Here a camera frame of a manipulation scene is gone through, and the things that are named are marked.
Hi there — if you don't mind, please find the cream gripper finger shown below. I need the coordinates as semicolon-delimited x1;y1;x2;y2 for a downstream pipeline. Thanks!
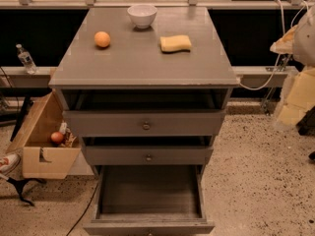
270;26;297;54

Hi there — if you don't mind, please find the yellow sponge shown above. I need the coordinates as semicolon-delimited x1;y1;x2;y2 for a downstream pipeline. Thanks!
159;35;192;53

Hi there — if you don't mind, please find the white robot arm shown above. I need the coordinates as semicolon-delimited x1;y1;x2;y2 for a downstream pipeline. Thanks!
270;6;315;129

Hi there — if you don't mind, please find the grey top drawer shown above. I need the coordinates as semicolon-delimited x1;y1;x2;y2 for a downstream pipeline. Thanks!
63;89;225;137

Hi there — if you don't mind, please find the grey drawer cabinet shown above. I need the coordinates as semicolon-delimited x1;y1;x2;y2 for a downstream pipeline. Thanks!
48;5;241;175

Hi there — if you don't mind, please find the grey open bottom drawer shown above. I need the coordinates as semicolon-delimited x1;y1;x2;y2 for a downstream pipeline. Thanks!
84;165;214;236

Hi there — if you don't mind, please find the grey middle drawer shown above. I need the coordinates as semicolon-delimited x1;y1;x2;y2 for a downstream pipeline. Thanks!
83;137;213;165

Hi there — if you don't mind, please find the metal tripod pole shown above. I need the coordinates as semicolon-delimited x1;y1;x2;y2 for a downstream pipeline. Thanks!
261;54;291;115

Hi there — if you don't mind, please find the white bowl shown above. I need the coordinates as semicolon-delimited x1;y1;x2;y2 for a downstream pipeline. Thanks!
127;5;158;29

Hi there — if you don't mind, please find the orange fruit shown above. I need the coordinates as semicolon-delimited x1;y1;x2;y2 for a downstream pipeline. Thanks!
94;31;110;48

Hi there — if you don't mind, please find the small white item in box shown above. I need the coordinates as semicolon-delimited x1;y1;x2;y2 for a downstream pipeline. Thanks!
59;122;67;135

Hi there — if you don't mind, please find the red apple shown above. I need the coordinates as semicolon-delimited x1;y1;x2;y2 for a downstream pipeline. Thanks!
50;132;64;145

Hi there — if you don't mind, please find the clear water bottle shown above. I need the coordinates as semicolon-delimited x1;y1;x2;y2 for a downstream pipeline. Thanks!
16;44;37;75

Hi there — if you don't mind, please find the cardboard box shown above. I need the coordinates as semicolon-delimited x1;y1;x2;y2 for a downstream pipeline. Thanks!
7;92;85;179

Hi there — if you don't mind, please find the black stand leg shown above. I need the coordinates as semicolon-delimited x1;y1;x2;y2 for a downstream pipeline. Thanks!
0;173;46;207

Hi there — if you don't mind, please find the white and red sneaker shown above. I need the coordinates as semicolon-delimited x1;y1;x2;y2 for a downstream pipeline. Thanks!
0;153;21;175

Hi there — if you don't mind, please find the white cable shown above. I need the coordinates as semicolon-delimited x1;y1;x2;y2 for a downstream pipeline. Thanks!
238;0;311;92

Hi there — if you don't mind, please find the black floor cable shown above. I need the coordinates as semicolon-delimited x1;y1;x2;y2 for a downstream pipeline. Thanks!
65;182;100;236

